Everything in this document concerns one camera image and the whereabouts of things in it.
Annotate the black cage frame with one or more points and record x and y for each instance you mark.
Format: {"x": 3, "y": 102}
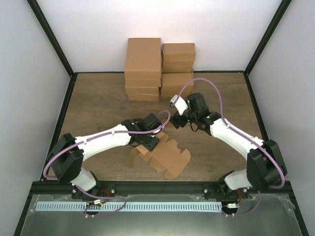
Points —
{"x": 36, "y": 9}

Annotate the large cardboard box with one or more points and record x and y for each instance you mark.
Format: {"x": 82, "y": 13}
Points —
{"x": 138, "y": 83}
{"x": 143, "y": 90}
{"x": 143, "y": 59}
{"x": 144, "y": 97}

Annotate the top large cardboard box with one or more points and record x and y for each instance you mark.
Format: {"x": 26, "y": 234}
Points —
{"x": 143, "y": 59}

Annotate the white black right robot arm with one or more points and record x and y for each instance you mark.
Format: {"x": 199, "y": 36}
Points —
{"x": 265, "y": 164}

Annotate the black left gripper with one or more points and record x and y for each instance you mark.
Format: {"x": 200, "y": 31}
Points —
{"x": 150, "y": 146}

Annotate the bottom large cardboard box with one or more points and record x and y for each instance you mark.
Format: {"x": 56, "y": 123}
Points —
{"x": 144, "y": 97}

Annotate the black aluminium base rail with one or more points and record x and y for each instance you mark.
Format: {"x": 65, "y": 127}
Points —
{"x": 207, "y": 189}

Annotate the small cardboard box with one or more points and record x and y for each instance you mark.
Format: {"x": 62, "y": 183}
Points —
{"x": 184, "y": 94}
{"x": 178, "y": 51}
{"x": 177, "y": 66}
{"x": 174, "y": 82}

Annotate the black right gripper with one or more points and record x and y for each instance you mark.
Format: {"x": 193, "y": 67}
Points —
{"x": 176, "y": 118}

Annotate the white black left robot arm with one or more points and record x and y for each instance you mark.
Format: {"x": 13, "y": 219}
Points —
{"x": 75, "y": 150}

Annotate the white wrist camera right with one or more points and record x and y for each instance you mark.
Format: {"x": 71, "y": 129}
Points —
{"x": 179, "y": 103}

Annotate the top small cardboard box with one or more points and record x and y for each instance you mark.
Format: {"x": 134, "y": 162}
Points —
{"x": 178, "y": 51}

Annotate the light blue slotted cable duct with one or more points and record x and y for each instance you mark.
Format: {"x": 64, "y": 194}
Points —
{"x": 132, "y": 206}

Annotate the bottom small cardboard box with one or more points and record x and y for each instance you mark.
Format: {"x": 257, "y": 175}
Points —
{"x": 184, "y": 94}

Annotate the upper small cardboard box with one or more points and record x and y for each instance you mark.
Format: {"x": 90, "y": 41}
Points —
{"x": 177, "y": 66}

